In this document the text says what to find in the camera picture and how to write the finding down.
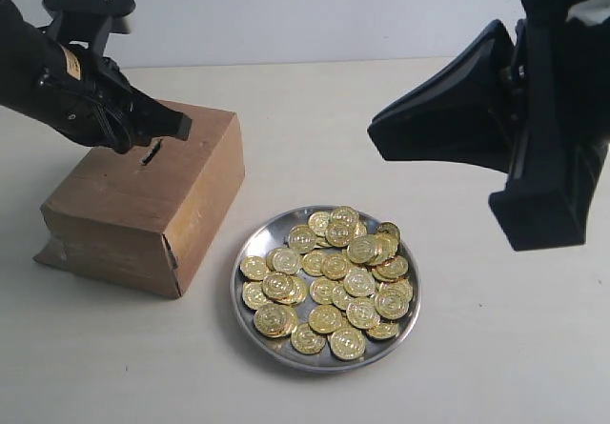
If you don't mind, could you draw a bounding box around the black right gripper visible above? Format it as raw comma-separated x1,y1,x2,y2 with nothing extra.
499,0,609,153

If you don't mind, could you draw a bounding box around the gold coin far left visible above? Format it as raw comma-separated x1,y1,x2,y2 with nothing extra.
239,255,270,281

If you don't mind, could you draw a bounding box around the gold coin right side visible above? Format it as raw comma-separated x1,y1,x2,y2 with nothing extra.
374,289,409,320

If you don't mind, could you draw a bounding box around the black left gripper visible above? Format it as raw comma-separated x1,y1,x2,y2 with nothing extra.
37,37,193,153

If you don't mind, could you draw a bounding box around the round silver metal plate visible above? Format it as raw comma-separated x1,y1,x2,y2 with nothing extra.
230,205,421,374

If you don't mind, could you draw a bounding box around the brown cardboard slotted box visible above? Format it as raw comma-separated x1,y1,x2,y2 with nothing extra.
33,102,245,299

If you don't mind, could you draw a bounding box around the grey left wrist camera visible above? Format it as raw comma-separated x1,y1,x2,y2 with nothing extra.
42,0,136,56

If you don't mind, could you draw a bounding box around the gold coin front bottom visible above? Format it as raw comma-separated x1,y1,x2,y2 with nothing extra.
330,327,366,361

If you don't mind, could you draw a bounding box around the gold coin centre pale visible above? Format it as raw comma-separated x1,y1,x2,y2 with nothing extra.
343,268,376,297

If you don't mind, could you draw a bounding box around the gold coin top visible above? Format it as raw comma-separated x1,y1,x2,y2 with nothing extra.
330,206,359,227

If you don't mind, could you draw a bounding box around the gold coin left stack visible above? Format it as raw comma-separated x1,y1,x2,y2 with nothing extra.
261,273,308,305

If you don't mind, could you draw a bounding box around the gold coin upper left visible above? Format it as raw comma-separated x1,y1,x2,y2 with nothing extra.
287,225,317,254

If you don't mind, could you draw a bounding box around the gold coin lower left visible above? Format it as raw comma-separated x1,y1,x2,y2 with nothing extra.
254,303,299,338

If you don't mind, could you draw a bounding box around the gold coin bottom left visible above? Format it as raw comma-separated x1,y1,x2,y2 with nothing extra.
291,323,326,355

